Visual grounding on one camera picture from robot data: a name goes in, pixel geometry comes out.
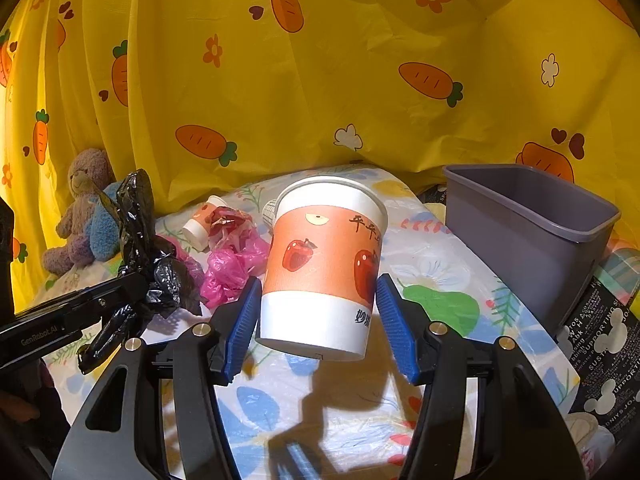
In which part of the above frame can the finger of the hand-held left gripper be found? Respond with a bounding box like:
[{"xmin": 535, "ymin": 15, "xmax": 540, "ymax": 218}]
[{"xmin": 0, "ymin": 272, "xmax": 153, "ymax": 362}]

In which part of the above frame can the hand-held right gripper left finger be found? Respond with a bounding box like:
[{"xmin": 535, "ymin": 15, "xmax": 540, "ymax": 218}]
[{"xmin": 52, "ymin": 276, "xmax": 263, "ymax": 480}]

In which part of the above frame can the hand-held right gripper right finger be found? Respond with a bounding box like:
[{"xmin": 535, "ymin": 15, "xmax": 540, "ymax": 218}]
[{"xmin": 376, "ymin": 274, "xmax": 588, "ymax": 480}]

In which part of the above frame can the large apple-print paper cup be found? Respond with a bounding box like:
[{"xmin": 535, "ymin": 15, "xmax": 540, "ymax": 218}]
[{"xmin": 255, "ymin": 176, "xmax": 389, "ymax": 361}]

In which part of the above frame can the black plastic bag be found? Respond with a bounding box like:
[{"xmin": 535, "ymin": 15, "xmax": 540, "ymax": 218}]
[{"xmin": 77, "ymin": 169, "xmax": 208, "ymax": 376}]

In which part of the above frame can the grey plastic bin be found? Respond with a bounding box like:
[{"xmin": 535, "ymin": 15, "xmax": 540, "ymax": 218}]
[{"xmin": 442, "ymin": 164, "xmax": 622, "ymax": 340}]

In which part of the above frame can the person's left hand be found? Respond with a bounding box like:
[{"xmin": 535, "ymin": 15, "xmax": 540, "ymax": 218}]
[{"xmin": 0, "ymin": 394, "xmax": 42, "ymax": 423}]

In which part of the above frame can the pink plastic bag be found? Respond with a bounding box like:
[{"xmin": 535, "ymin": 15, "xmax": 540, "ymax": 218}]
[{"xmin": 167, "ymin": 230, "xmax": 273, "ymax": 309}]

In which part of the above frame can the floral plastic table cover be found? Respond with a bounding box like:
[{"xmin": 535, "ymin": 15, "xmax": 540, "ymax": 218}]
[{"xmin": 50, "ymin": 165, "xmax": 583, "ymax": 480}]

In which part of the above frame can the blue plush toy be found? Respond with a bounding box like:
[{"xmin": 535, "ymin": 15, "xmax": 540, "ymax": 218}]
[{"xmin": 90, "ymin": 180, "xmax": 127, "ymax": 262}]

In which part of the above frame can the clear red wrapper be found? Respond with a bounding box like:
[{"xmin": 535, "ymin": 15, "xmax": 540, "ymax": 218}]
[{"xmin": 206, "ymin": 209, "xmax": 257, "ymax": 252}]

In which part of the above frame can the purple teddy bear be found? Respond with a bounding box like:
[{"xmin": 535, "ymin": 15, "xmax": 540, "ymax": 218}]
[{"xmin": 42, "ymin": 147, "xmax": 117, "ymax": 276}]

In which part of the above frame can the small apple-print paper cup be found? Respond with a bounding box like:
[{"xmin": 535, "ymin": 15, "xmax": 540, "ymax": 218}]
[{"xmin": 181, "ymin": 196, "xmax": 228, "ymax": 250}]

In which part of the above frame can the black printed cloth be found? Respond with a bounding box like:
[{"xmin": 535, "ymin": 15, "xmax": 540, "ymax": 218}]
[{"xmin": 415, "ymin": 185, "xmax": 640, "ymax": 463}]

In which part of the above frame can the yellow carrot-print curtain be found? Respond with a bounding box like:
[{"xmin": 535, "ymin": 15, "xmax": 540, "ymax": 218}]
[{"xmin": 0, "ymin": 0, "xmax": 640, "ymax": 313}]

